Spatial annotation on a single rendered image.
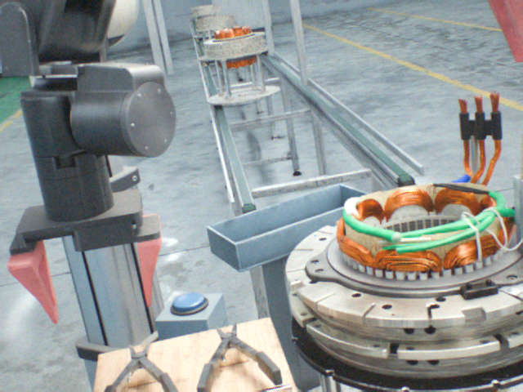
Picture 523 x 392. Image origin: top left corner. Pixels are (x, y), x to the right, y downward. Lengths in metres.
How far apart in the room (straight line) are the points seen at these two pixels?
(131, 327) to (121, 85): 0.62
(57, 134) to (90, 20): 0.09
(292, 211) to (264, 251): 0.15
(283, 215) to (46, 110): 0.64
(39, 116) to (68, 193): 0.07
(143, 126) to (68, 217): 0.11
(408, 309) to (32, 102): 0.39
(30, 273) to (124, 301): 0.47
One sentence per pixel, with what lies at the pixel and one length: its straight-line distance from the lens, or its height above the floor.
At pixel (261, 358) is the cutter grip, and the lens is 0.67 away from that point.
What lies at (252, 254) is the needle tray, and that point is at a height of 1.04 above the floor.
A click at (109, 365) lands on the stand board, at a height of 1.07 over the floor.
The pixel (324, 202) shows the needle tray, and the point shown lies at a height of 1.04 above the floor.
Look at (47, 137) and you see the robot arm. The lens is 0.59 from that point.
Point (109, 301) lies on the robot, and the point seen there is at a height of 1.00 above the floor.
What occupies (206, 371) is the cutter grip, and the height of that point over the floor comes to 1.09.
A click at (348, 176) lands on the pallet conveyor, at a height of 0.68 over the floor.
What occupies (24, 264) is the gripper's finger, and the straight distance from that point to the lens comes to 0.62.
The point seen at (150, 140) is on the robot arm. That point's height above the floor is 1.32.
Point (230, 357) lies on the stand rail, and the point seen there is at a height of 1.07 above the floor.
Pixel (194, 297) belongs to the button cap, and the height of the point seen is 1.04.
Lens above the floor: 1.43
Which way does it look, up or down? 18 degrees down
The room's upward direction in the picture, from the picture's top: 10 degrees counter-clockwise
